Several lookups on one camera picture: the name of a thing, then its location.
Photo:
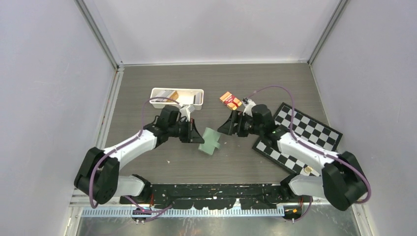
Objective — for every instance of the grey credit card stack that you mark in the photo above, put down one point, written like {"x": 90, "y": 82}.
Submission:
{"x": 164, "y": 94}

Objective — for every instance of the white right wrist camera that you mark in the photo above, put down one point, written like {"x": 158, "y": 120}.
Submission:
{"x": 248, "y": 105}

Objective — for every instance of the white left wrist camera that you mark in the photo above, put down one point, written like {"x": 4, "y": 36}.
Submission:
{"x": 185, "y": 112}

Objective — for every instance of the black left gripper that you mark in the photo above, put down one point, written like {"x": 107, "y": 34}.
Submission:
{"x": 192, "y": 134}

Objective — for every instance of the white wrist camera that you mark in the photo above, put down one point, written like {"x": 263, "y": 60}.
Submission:
{"x": 248, "y": 105}
{"x": 185, "y": 112}

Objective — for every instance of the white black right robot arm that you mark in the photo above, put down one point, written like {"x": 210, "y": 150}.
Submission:
{"x": 341, "y": 179}

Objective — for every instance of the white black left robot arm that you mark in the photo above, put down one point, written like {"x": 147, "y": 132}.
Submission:
{"x": 98, "y": 175}

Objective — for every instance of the white rectangular plastic tray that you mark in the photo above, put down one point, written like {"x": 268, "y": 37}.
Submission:
{"x": 184, "y": 96}

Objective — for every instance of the red orange small box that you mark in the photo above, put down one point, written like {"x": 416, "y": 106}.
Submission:
{"x": 230, "y": 101}

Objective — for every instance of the mint green card holder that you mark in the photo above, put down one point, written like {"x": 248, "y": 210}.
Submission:
{"x": 211, "y": 138}

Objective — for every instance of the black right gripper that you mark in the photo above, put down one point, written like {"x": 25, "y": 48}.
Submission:
{"x": 228, "y": 128}

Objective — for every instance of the black white chessboard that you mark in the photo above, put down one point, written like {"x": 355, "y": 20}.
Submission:
{"x": 306, "y": 127}

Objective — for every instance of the gold card in tray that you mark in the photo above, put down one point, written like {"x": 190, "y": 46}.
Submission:
{"x": 173, "y": 95}

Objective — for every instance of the aluminium frame rail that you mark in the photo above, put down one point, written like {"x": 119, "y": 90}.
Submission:
{"x": 120, "y": 207}

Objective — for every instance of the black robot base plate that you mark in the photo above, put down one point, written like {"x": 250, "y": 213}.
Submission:
{"x": 216, "y": 196}

